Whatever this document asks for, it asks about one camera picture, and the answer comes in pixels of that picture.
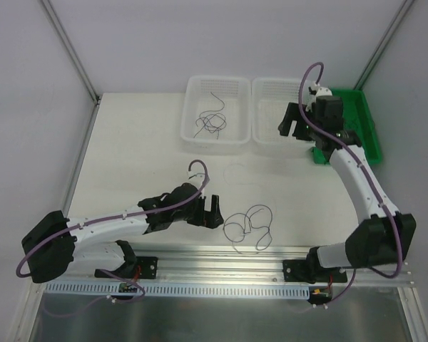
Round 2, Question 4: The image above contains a purple thin wire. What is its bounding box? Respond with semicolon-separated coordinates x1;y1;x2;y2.
223;203;274;254
192;91;228;140

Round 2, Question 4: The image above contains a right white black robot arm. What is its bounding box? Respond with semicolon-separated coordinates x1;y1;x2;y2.
278;95;417;284

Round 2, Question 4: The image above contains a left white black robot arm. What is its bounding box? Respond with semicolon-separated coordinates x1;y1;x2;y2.
16;182;224;284

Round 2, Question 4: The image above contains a right white perforated basket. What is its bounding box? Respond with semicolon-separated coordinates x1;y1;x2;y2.
252;78;314;159

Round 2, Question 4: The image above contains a white perforated basket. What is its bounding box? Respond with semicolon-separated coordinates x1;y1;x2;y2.
180;75;252;155
252;78;314;159

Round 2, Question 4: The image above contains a green plastic tray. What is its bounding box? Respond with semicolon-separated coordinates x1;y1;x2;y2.
331;88;382;165

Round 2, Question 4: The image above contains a left white perforated basket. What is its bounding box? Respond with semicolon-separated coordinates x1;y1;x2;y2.
180;75;252;155

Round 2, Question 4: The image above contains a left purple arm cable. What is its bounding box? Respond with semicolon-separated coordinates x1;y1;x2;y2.
16;160;210;278

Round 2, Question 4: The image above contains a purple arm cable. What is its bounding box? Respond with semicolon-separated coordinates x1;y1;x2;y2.
16;160;210;278
297;62;404;304

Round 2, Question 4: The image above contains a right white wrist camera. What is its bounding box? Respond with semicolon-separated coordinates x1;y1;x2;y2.
305;81;332;112

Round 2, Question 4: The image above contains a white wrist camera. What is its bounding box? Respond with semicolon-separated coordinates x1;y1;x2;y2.
187;171;205;179
305;81;332;112

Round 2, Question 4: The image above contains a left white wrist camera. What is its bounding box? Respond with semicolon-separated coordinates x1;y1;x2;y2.
187;171;205;179

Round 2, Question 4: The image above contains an aluminium table edge rail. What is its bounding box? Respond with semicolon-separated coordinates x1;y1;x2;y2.
56;243;414;288

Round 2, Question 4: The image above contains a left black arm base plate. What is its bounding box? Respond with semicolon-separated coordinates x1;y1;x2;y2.
134;256;159;280

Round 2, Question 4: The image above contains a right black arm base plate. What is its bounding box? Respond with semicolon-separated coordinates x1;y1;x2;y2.
282;259;347;284

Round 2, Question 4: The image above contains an aluminium frame post right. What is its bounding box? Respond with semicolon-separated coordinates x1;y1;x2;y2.
353;0;417;90

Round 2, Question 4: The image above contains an aluminium frame post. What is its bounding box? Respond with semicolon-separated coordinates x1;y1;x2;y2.
39;0;101;105
353;0;417;90

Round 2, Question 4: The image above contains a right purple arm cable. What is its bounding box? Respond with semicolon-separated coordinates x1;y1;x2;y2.
297;62;404;304

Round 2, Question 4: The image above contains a white slotted cable duct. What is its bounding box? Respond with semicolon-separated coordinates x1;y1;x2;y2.
46;281;310;301

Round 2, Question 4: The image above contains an aluminium frame post left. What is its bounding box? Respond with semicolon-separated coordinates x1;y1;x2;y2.
39;0;101;105

